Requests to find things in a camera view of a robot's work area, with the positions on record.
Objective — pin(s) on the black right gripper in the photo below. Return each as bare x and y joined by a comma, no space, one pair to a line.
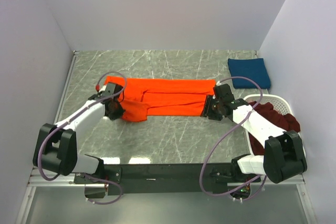
207,110

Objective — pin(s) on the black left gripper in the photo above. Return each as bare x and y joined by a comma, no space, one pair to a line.
118,114

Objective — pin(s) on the orange t shirt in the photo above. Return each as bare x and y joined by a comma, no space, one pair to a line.
163,97

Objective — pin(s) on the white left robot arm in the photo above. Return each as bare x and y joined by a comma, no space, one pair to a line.
56,151

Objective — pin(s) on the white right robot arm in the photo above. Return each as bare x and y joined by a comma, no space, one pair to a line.
284,155

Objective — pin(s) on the folded blue t shirt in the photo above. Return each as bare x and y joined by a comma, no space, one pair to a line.
253,69

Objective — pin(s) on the white laundry basket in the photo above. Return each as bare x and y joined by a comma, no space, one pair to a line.
279,103

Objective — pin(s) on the dark maroon t shirt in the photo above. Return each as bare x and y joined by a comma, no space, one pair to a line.
287,122

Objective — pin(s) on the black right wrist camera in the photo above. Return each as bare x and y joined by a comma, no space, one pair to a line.
223,93

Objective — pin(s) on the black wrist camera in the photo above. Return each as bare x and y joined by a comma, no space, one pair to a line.
112,89
223,93

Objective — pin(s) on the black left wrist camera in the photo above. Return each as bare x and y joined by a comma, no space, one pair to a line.
112,89

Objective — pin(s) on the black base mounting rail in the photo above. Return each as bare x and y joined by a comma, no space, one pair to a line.
173,178

